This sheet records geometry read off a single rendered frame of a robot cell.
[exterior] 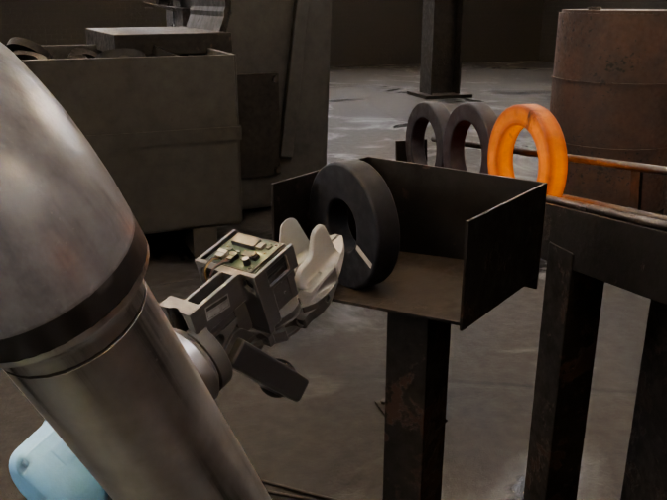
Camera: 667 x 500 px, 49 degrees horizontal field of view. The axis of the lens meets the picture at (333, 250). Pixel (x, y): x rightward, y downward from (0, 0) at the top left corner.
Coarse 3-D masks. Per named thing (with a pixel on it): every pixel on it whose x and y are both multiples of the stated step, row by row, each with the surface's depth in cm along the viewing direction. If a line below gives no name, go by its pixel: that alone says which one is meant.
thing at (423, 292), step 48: (288, 192) 90; (432, 192) 98; (480, 192) 94; (528, 192) 84; (432, 240) 100; (480, 240) 76; (528, 240) 87; (336, 288) 90; (384, 288) 89; (432, 288) 88; (480, 288) 79; (432, 336) 89; (432, 384) 92; (384, 432) 97; (432, 432) 95; (384, 480) 99; (432, 480) 98
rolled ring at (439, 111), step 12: (420, 108) 152; (432, 108) 147; (444, 108) 147; (408, 120) 158; (420, 120) 154; (432, 120) 147; (444, 120) 145; (408, 132) 159; (420, 132) 157; (444, 132) 144; (408, 144) 159; (420, 144) 159; (408, 156) 160; (420, 156) 159
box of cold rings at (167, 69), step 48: (48, 48) 310; (96, 48) 318; (96, 96) 248; (144, 96) 254; (192, 96) 260; (96, 144) 252; (144, 144) 258; (192, 144) 265; (144, 192) 264; (192, 192) 270; (240, 192) 278; (192, 240) 280
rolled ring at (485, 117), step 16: (464, 112) 134; (480, 112) 129; (448, 128) 140; (464, 128) 139; (480, 128) 129; (448, 144) 141; (464, 144) 141; (480, 144) 129; (448, 160) 142; (464, 160) 142
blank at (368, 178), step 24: (336, 168) 86; (360, 168) 84; (312, 192) 92; (336, 192) 87; (360, 192) 83; (384, 192) 83; (312, 216) 94; (336, 216) 91; (360, 216) 84; (384, 216) 82; (360, 240) 85; (384, 240) 82; (360, 264) 86; (384, 264) 84
